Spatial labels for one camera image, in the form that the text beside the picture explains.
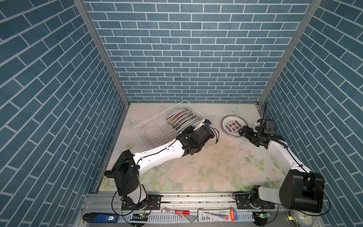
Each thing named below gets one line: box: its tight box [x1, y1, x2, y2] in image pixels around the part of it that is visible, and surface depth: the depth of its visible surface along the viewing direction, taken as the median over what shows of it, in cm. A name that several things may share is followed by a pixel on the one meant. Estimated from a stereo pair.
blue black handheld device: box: [82, 212, 119, 223], surface depth 68 cm
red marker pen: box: [160, 209, 191, 215], surface depth 72 cm
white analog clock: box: [289, 209, 314, 227], surface depth 67 cm
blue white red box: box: [197, 209, 239, 222], surface depth 71 cm
